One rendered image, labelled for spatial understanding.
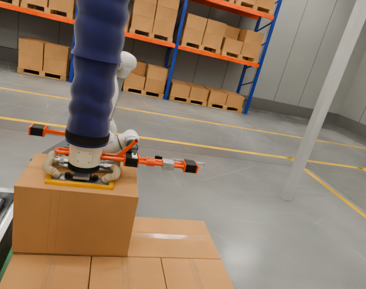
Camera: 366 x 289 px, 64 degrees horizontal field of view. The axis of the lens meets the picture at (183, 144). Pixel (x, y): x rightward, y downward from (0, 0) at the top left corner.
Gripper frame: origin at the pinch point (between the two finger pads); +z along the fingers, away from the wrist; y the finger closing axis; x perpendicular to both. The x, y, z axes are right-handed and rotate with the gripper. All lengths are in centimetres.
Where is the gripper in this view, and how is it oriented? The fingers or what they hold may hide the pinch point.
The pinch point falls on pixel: (133, 159)
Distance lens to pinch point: 169.5
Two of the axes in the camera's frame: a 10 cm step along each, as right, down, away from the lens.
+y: -2.3, 9.2, 3.3
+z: 2.1, 3.8, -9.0
